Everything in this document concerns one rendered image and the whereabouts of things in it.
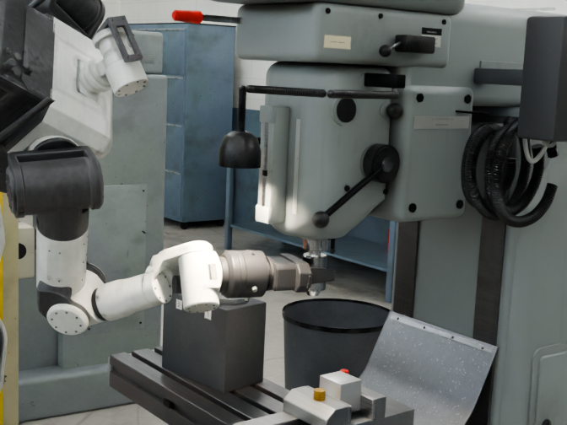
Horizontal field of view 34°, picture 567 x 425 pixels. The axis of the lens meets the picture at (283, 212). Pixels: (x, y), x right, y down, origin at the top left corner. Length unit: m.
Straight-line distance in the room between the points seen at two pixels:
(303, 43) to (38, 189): 0.50
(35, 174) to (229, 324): 0.62
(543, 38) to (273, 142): 0.49
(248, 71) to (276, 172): 7.60
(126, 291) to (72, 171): 0.27
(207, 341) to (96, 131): 0.59
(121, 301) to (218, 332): 0.34
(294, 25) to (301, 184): 0.28
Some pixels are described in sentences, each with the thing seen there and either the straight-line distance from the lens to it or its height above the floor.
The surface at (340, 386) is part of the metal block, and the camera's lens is 1.71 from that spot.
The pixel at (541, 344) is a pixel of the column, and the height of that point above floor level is 1.07.
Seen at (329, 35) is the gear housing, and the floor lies 1.67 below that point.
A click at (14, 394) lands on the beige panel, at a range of 3.47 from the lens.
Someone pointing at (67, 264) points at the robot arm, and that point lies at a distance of 1.69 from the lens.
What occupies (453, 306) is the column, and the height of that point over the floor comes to 1.13.
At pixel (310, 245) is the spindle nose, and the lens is 1.73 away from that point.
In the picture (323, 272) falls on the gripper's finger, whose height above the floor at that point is 1.24.
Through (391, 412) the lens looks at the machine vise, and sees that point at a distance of 1.79.
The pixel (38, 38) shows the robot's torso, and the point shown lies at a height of 1.65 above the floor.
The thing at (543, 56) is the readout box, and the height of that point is 1.66.
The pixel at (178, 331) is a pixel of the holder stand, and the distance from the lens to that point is 2.12.
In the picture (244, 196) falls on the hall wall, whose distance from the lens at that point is 9.29.
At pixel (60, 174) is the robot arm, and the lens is 1.58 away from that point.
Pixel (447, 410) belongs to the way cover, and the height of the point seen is 0.93.
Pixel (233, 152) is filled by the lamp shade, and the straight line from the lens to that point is 1.55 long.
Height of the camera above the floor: 1.62
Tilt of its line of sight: 9 degrees down
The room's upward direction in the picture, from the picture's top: 3 degrees clockwise
